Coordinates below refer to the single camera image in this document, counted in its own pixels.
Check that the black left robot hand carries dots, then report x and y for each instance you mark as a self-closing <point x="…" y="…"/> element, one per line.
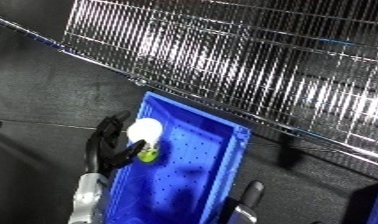
<point x="102" y="153"/>

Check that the pale left robot forearm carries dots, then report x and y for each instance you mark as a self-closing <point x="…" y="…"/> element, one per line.
<point x="88" y="200"/>

